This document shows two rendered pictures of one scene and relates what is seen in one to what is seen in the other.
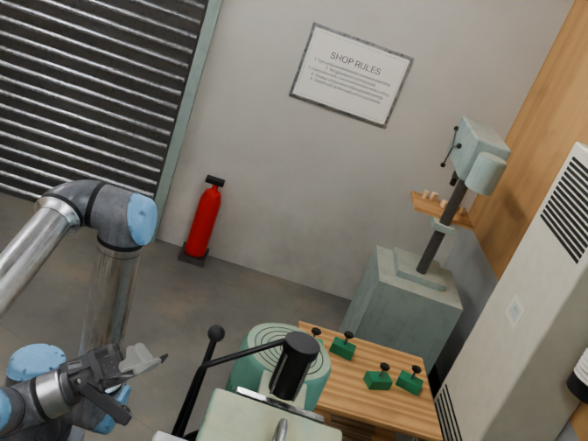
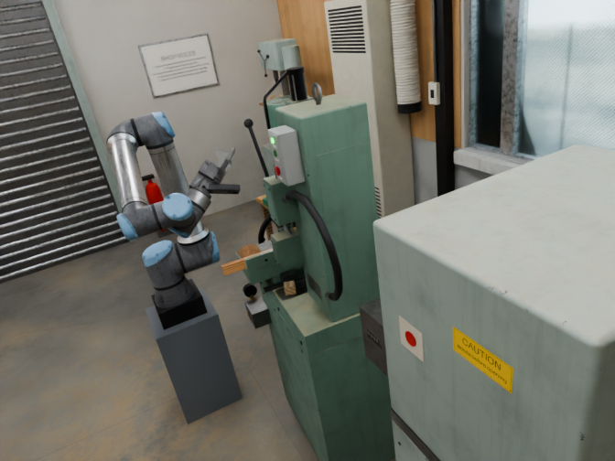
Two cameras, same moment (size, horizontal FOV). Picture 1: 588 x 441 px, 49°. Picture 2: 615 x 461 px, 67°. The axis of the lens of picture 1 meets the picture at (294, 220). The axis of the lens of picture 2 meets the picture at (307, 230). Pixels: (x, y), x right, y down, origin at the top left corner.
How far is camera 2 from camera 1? 0.85 m
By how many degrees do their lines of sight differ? 15
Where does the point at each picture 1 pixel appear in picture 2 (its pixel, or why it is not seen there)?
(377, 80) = (197, 58)
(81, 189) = (124, 124)
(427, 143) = (247, 78)
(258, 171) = not seen: hidden behind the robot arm
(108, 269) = (166, 160)
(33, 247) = (128, 155)
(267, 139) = not seen: hidden behind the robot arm
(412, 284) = not seen: hidden behind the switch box
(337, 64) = (168, 62)
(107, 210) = (145, 126)
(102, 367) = (210, 172)
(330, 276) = (247, 189)
